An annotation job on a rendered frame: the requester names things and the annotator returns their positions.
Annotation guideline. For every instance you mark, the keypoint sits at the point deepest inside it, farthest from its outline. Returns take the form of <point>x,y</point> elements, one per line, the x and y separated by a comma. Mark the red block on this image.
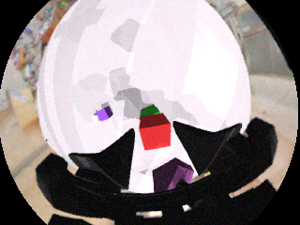
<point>155,131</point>

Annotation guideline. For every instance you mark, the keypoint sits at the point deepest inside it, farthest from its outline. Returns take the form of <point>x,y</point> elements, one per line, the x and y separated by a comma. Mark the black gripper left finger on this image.
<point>114,161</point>

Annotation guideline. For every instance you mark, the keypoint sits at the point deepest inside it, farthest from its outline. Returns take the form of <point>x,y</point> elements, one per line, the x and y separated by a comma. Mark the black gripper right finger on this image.
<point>202,146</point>

